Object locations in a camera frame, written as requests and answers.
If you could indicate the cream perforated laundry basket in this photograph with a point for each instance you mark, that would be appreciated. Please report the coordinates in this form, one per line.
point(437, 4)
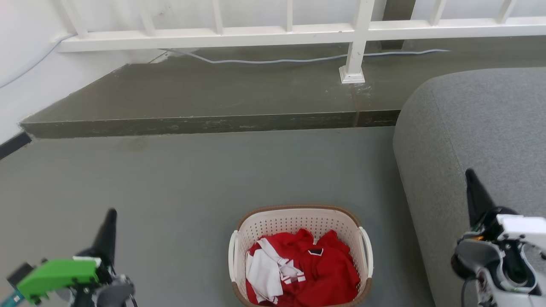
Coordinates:
point(298, 219)

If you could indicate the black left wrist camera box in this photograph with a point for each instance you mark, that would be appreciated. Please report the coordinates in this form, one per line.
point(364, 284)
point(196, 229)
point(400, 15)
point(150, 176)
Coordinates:
point(19, 273)

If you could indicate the red shirt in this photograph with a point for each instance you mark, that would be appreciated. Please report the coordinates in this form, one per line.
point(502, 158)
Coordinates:
point(328, 273)

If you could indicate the grey fabric sofa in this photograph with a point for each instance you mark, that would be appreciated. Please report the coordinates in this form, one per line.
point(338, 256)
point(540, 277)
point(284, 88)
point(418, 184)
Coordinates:
point(469, 128)

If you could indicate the teal bracket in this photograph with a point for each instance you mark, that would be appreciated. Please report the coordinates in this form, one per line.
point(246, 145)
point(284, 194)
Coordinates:
point(12, 298)

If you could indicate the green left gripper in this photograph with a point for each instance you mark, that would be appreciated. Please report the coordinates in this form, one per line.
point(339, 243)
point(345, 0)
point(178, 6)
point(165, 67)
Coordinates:
point(59, 275)

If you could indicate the black skirting strip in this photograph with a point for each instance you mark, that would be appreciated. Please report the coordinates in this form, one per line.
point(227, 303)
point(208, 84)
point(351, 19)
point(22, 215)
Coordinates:
point(13, 146)

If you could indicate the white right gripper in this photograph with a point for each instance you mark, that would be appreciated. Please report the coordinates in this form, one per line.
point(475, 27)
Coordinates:
point(522, 228)

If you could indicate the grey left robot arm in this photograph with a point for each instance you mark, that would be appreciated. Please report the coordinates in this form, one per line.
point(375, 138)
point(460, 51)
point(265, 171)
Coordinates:
point(113, 293)

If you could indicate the white railing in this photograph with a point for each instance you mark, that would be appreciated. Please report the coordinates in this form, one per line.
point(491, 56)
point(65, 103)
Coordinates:
point(213, 36)

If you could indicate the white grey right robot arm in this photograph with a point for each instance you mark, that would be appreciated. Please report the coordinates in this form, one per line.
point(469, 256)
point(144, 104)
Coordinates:
point(477, 256)

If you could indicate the white garment with red trim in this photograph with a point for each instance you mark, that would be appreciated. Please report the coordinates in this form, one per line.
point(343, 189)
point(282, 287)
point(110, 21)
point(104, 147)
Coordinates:
point(262, 273)

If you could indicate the dark grey pillar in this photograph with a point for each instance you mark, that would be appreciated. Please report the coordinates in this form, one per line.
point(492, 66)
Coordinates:
point(401, 8)

